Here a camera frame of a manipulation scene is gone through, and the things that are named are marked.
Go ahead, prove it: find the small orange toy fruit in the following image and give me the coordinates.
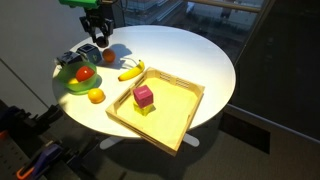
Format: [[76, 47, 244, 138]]
[[102, 48, 117, 64]]

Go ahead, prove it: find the red tomato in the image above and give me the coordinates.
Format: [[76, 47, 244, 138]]
[[75, 65, 96, 83]]

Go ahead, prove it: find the black wall vent panel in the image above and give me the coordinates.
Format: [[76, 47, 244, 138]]
[[219, 111, 272, 155]]

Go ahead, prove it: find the green translucent bowl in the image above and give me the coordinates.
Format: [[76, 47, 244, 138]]
[[52, 61, 103, 96]]

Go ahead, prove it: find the yellow green block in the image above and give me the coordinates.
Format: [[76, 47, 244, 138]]
[[133, 101, 156, 117]]

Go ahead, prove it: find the black white zebra cube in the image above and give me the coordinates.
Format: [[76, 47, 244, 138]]
[[55, 50, 84, 68]]

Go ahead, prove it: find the yellow orange toy fruit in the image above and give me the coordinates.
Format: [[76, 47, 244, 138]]
[[87, 87, 107, 105]]

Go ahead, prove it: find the window railing bar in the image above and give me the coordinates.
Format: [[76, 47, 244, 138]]
[[186, 0, 263, 14]]

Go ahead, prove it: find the black white blue cube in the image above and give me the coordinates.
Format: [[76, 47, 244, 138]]
[[76, 43, 103, 65]]

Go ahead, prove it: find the black clamp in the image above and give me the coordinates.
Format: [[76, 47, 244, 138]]
[[35, 104, 64, 125]]

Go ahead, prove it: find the blue clamp with orange handle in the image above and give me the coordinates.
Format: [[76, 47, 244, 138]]
[[15, 143, 64, 180]]

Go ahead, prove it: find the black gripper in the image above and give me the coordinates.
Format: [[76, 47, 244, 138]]
[[79, 6, 115, 44]]

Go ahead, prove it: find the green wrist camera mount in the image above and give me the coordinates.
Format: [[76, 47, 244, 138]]
[[59, 0, 101, 10]]

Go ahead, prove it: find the light wooden tray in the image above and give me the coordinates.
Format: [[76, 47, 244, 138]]
[[105, 66, 206, 157]]

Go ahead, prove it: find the yellow toy banana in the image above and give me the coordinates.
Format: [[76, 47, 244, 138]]
[[117, 59, 146, 82]]

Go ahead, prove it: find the pink cube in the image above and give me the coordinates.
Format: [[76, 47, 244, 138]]
[[132, 84, 154, 109]]

